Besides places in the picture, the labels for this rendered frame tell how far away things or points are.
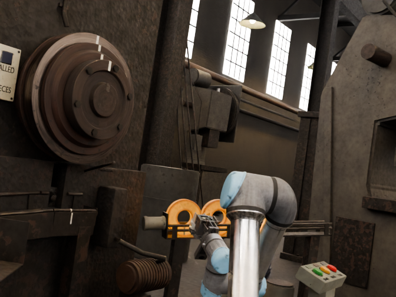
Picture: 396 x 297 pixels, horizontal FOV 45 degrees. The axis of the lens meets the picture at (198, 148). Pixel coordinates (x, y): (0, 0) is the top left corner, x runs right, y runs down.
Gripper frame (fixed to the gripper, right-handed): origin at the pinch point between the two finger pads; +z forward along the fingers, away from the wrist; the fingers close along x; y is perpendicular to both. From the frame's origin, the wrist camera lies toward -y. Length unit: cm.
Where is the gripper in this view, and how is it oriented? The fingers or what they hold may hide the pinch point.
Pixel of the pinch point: (194, 221)
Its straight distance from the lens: 189.8
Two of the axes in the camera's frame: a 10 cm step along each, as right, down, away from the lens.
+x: -9.3, -1.5, -3.3
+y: 2.4, -9.4, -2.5
